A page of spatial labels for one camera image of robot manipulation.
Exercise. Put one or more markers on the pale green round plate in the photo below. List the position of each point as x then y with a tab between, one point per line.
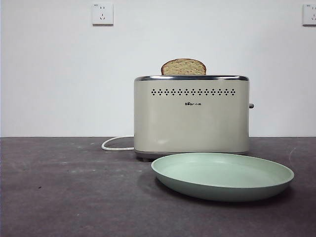
222	180

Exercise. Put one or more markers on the cream two-slot toaster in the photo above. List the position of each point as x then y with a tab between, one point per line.
187	128

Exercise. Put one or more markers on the white wall socket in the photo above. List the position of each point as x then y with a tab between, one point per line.
310	15
103	14

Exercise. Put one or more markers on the light toast bread slice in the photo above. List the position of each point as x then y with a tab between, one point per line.
184	67

